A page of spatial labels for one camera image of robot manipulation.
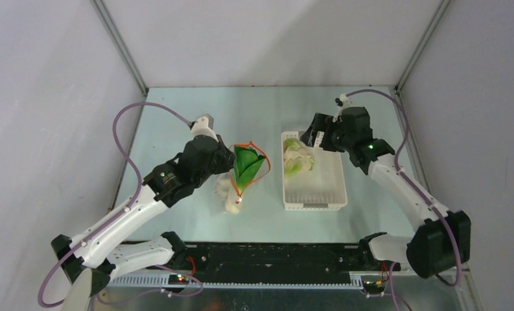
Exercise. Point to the green bok choy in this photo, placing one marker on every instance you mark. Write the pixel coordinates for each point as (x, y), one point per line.
(249, 160)

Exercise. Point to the white plastic basket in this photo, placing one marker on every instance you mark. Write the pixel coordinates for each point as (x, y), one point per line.
(323, 188)

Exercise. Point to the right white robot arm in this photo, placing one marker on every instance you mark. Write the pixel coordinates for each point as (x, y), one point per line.
(442, 238)

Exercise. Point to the small cabbage leaf piece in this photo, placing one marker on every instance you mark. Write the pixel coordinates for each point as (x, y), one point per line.
(293, 144)

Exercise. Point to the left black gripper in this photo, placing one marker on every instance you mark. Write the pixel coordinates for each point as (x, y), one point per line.
(227, 161)

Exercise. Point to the clear zip top bag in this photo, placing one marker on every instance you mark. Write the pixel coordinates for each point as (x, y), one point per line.
(264, 171)

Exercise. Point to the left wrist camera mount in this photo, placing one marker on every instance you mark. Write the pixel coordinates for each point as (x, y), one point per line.
(203, 125)

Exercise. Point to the pale green cabbage leaf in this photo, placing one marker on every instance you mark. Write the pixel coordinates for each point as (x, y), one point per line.
(298, 165)

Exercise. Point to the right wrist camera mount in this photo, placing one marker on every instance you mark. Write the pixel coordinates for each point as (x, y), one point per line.
(343, 102)

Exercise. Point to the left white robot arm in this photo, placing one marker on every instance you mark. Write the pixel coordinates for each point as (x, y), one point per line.
(100, 250)

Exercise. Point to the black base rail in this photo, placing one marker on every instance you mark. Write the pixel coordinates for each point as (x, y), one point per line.
(275, 263)

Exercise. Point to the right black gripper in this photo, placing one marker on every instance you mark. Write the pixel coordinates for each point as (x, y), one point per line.
(322, 135)

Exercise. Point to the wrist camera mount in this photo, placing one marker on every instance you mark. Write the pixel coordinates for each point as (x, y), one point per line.
(343, 102)
(203, 125)

